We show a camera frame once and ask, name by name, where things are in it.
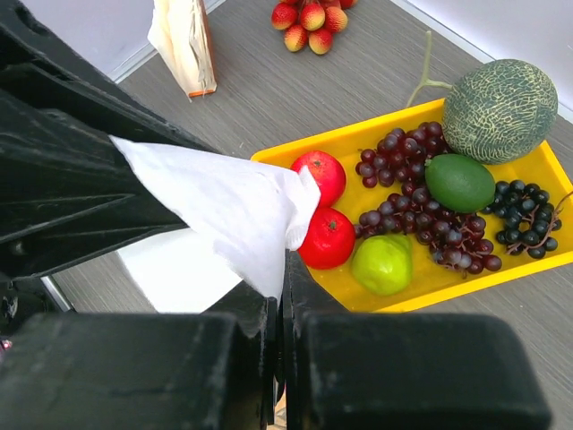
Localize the white paper coffee filter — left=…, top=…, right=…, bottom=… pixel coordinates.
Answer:
left=111, top=137, right=321, bottom=299

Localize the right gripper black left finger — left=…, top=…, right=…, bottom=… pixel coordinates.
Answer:
left=1, top=285, right=278, bottom=429

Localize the red apple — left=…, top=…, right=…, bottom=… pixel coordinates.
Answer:
left=291, top=150, right=346, bottom=207

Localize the green melon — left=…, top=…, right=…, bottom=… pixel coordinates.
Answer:
left=406, top=30, right=559, bottom=165

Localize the red yellow cherry bunch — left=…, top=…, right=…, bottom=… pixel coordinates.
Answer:
left=270, top=0, right=358, bottom=56

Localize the red grape bunch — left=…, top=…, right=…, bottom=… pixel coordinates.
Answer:
left=355, top=121, right=502, bottom=274

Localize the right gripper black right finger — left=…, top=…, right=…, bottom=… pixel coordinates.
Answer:
left=282, top=254, right=552, bottom=429

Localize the yellow plastic tray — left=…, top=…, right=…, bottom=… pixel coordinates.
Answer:
left=252, top=99, right=572, bottom=312

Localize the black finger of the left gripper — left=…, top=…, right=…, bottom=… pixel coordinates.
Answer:
left=1, top=1, right=214, bottom=152
left=1, top=91, right=184, bottom=280

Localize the black grape bunch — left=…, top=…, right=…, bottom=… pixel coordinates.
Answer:
left=482, top=179, right=572, bottom=260

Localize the dark green lime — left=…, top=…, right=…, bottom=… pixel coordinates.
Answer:
left=424, top=153, right=495, bottom=213

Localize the light green apple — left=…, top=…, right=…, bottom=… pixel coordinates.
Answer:
left=350, top=234, right=413, bottom=296

